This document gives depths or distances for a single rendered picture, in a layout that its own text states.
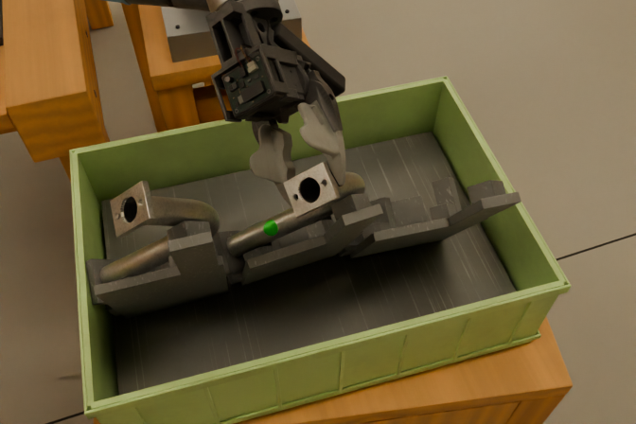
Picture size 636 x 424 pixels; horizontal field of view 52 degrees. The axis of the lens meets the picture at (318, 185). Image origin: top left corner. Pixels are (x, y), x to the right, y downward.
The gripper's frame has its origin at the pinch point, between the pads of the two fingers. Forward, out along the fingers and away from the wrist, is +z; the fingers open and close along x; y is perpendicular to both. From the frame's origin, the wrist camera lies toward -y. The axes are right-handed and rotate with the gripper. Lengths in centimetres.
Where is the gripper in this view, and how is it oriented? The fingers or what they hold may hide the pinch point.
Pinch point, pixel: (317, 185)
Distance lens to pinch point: 69.0
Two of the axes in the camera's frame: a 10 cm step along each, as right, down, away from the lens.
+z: 3.2, 9.3, -1.8
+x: 7.7, -3.7, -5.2
